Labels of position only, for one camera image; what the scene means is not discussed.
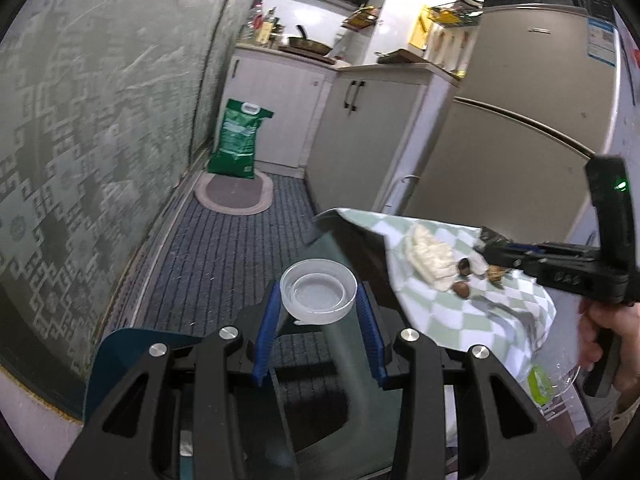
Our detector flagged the person's right forearm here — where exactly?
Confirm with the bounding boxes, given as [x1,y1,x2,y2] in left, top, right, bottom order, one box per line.
[567,387,640,480]

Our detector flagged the grey cabinet with black handles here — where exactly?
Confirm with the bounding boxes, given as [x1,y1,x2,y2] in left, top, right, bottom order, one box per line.
[305,62,461,211]

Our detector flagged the beige refrigerator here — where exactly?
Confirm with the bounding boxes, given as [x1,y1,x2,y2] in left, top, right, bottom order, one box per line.
[400,2,626,246]

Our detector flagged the green white checkered cloth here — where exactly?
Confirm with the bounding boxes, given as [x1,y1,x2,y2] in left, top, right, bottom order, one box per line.
[312,207,558,381]

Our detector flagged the green rice bag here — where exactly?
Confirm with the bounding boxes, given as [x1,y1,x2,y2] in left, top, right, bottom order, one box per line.
[207,99,275,180]

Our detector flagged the black wok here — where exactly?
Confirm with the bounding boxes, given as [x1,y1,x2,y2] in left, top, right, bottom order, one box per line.
[287,25,333,57]

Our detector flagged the frosted patterned glass door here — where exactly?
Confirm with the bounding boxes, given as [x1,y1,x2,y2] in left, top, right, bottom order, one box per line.
[0,0,273,421]

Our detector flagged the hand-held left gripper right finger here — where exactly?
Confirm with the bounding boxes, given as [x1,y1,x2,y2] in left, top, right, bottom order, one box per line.
[355,282,583,480]

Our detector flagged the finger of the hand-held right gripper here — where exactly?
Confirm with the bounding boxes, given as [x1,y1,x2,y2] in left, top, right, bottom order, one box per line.
[474,246,532,275]
[478,226,543,257]

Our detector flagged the grey striped floor rug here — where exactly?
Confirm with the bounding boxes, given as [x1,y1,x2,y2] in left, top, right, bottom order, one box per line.
[100,172,381,343]

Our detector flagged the clear plastic lid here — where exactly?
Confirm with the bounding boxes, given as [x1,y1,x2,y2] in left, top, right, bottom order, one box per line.
[280,258,358,326]

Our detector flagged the oval grey floor mat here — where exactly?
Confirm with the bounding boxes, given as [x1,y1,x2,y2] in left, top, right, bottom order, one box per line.
[194,170,273,217]

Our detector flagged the white tissue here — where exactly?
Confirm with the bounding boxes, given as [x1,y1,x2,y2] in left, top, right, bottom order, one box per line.
[404,224,460,292]

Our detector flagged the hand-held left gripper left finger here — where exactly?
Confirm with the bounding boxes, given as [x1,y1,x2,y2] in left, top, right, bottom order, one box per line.
[54,280,286,480]

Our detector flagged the yellow hanging bag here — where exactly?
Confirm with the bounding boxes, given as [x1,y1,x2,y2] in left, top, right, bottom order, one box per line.
[409,5,432,50]

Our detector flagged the white kitchen cabinet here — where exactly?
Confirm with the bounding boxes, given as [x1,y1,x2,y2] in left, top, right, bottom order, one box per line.
[220,42,338,168]

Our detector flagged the person's right hand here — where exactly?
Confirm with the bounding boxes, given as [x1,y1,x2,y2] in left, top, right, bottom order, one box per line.
[577,300,640,397]

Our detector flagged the small green packet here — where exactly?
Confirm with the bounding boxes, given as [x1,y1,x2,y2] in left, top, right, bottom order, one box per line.
[527,365,556,406]

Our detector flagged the teal plastic bin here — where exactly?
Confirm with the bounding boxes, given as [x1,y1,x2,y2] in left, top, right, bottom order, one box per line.
[82,327,216,480]

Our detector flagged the wire wall rack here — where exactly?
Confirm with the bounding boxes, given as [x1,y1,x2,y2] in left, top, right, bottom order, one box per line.
[427,0,484,27]
[342,5,382,31]

